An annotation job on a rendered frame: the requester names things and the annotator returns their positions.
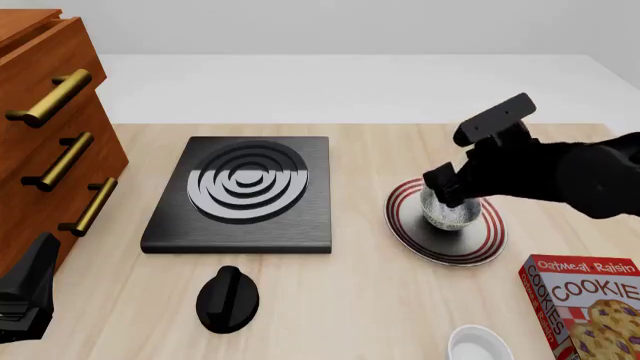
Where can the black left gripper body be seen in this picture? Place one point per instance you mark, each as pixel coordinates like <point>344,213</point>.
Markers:
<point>22,318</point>

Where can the oatmeal raisin cookies box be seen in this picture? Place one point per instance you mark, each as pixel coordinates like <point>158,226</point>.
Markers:
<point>590,300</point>

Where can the white ramekin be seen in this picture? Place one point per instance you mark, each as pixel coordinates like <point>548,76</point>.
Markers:
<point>480,345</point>

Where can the wooden cabinet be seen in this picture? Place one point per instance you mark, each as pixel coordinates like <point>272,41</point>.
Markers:
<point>20,26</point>

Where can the round black stove knob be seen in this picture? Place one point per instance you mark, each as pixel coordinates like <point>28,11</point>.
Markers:
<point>227,300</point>

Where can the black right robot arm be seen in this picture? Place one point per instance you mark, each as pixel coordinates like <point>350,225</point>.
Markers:
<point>575,176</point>

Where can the flat black stove plate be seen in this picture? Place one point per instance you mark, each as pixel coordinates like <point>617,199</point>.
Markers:
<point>170,232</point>

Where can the plate with red rings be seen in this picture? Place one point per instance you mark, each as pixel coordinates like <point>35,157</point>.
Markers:
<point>450,245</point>

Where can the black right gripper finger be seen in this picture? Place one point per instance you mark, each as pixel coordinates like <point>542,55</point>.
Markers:
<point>446,185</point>

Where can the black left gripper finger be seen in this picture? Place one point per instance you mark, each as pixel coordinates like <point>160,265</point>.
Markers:
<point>35,262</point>

